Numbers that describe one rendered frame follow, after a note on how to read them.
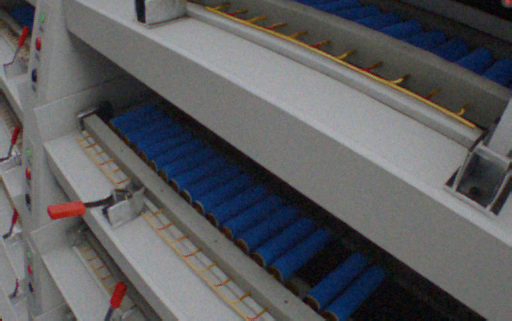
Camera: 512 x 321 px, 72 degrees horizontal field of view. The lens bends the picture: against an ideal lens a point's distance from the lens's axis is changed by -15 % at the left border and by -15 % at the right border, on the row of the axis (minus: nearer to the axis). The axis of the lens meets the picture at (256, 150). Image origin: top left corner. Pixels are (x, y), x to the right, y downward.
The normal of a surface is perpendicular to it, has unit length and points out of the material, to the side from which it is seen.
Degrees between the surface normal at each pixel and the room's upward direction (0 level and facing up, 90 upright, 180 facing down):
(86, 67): 90
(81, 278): 19
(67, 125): 90
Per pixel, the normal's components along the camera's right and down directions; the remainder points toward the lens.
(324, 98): 0.05, -0.80
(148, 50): -0.72, 0.38
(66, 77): 0.68, 0.46
